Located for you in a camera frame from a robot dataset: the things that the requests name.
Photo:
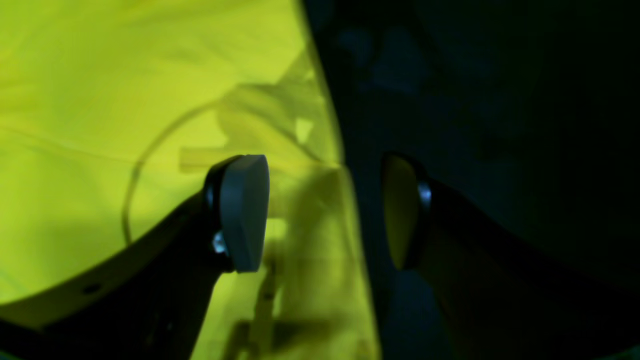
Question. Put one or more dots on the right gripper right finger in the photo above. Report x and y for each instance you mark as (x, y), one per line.
(498, 299)

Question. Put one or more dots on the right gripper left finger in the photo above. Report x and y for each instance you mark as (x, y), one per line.
(149, 301)

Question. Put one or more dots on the yellow t-shirt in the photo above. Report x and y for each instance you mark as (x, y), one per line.
(111, 113)

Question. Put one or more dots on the black tablecloth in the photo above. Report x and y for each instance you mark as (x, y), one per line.
(529, 109)

